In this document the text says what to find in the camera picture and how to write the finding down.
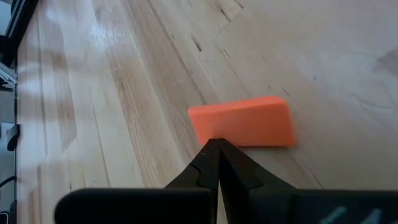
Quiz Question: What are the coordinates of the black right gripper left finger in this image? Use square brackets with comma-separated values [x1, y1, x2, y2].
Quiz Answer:
[54, 138, 221, 224]

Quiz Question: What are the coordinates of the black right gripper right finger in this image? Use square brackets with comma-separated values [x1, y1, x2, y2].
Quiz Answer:
[219, 139, 398, 224]

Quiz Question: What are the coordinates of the orange rubber eraser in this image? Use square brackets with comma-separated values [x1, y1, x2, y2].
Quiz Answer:
[187, 95, 297, 149]

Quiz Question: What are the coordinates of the black aluminium table frame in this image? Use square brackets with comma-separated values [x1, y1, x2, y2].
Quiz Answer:
[0, 0, 40, 224]

